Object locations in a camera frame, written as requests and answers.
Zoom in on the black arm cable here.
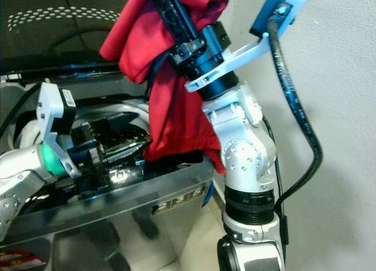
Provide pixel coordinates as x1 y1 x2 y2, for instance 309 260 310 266
266 17 324 248
0 83 45 138

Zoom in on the smoked transparent washer lid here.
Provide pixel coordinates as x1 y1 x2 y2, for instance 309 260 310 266
0 0 131 79

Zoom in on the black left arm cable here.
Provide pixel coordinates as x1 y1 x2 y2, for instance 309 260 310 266
0 83 45 138

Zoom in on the numbered washer label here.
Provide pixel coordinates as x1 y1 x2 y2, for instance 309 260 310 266
150 188 207 217

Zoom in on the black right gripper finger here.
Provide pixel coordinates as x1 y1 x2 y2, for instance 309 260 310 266
150 0 198 49

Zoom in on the grey top-load washing machine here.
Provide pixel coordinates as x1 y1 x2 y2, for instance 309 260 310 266
0 68 215 271

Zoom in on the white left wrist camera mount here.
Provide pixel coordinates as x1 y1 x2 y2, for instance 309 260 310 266
35 81 78 179

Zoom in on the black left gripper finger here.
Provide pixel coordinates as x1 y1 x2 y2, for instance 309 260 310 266
106 138 150 165
102 111 147 136

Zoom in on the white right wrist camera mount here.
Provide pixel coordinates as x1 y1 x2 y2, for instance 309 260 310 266
184 0 312 93

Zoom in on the red garment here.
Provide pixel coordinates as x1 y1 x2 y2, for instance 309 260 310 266
99 0 230 175

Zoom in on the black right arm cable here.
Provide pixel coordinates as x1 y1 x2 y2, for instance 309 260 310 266
266 17 324 248

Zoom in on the red washer sticker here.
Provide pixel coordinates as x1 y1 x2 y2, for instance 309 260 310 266
0 250 45 271

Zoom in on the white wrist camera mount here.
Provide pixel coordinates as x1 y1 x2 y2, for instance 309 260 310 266
184 0 312 93
35 81 78 179

